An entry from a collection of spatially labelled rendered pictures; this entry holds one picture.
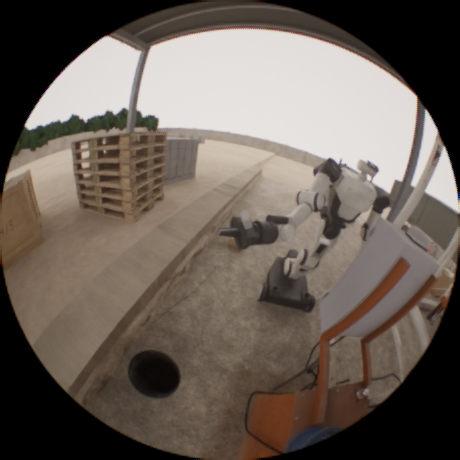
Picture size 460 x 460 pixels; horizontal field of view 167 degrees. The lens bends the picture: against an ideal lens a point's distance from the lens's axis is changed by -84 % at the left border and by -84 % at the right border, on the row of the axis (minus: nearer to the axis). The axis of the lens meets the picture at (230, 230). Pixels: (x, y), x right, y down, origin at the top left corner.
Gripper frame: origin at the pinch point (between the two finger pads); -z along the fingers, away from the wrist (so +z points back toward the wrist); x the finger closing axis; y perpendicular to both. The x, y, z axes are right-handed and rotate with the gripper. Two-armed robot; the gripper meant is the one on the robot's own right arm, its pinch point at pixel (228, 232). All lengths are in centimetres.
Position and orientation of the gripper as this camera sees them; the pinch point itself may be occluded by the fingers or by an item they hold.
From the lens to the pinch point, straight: 50.8
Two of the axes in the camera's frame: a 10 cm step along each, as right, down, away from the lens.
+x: 2.7, 7.7, -5.8
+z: 8.9, 0.2, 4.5
